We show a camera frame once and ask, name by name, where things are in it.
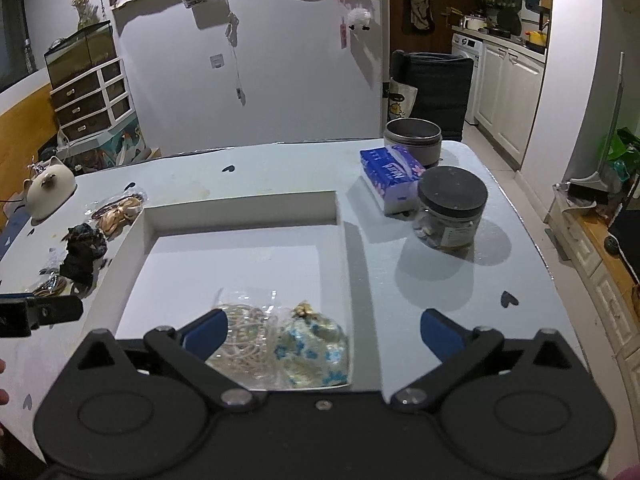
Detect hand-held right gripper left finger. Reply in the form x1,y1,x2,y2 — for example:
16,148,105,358
65,309,256,411

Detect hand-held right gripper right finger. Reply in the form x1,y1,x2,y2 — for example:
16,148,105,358
390,309,586,413

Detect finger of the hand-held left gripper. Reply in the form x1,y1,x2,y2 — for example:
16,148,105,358
0,295,84,338

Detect bag of brown hair ties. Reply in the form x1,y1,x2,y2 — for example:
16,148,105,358
32,272,71,298

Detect bag of cream hair ties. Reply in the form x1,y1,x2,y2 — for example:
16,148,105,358
205,287,293,391

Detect dark blue knitted scrunchie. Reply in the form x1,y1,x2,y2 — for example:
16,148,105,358
59,225,108,283

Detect white shallow tray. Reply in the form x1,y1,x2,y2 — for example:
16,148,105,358
97,190,386,393

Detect peach satin scrunchie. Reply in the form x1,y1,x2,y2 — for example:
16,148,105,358
85,192,148,241

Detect clear jar with black lid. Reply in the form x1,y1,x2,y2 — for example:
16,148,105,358
412,165,488,251

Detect white low cabinet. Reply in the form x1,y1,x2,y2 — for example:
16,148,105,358
547,200,640,361

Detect blue tissue box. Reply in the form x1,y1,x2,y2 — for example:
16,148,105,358
360,145,426,217

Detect colourful printed bag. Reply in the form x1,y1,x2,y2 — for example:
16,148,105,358
57,117,161,171

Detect grey round tin pot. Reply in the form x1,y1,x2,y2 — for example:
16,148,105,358
383,118,443,168

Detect white drawer cabinet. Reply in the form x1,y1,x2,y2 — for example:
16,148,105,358
50,57,133,141

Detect white printed tote bag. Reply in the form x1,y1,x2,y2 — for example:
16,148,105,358
385,80,418,123

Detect white kitchen cabinets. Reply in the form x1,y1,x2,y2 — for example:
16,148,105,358
472,40,546,171

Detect glass fish tank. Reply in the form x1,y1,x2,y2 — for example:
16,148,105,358
44,21,117,88

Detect green plastic bag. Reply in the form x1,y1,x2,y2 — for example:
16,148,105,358
602,127,640,196

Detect grey pole with dustpan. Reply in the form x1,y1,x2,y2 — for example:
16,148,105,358
570,52,626,186

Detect white washing machine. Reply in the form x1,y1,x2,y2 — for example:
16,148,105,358
451,34,485,126

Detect dried flower bunch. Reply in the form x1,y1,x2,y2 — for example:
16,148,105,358
71,0,98,28

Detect white refrigerator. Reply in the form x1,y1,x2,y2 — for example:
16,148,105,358
520,0,640,196

